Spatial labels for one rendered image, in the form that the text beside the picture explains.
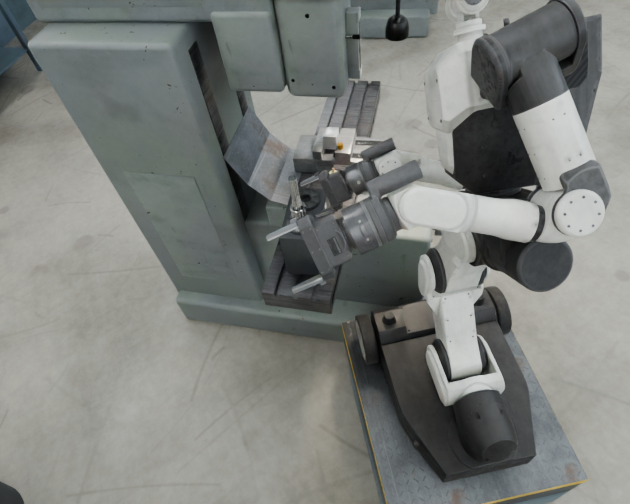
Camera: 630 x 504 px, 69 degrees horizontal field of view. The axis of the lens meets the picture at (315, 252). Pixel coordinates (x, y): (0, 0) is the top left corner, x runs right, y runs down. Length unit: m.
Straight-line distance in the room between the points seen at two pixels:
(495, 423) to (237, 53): 1.34
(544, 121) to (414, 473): 1.32
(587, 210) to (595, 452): 1.70
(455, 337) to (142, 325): 1.80
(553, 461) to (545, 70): 1.41
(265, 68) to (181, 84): 0.26
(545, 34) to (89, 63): 1.28
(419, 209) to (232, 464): 1.76
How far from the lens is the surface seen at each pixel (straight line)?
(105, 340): 2.84
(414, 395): 1.72
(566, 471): 1.94
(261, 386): 2.40
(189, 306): 2.54
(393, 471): 1.82
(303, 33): 1.46
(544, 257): 0.97
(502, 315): 1.92
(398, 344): 1.80
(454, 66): 0.96
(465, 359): 1.61
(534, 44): 0.85
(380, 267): 2.05
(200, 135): 1.64
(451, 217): 0.79
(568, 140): 0.86
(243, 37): 1.50
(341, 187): 1.33
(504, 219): 0.84
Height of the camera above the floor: 2.17
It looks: 51 degrees down
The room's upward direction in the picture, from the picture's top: 9 degrees counter-clockwise
